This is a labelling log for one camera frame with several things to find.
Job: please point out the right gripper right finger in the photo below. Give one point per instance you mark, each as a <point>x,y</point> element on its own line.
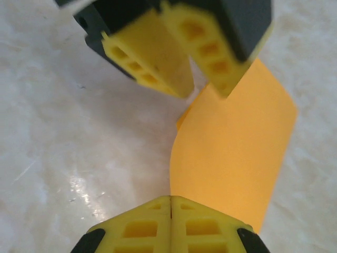
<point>202,232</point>

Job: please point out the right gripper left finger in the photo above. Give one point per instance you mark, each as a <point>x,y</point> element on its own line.
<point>142,232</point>

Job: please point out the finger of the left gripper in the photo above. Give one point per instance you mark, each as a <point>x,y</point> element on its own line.
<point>210,39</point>
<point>147,44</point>

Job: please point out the orange paper sheet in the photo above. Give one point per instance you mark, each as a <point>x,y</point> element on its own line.
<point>229,147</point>

